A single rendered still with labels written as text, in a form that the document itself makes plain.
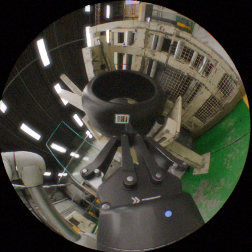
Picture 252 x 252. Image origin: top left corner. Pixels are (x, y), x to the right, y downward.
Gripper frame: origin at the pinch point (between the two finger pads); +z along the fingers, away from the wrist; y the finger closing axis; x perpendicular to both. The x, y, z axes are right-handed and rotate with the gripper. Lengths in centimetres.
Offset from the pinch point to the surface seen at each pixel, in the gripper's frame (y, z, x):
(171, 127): 21.9, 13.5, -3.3
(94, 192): -35, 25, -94
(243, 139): 105, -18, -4
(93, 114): -14.8, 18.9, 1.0
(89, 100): -17.7, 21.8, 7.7
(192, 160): 75, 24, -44
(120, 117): -1.9, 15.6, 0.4
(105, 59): -19, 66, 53
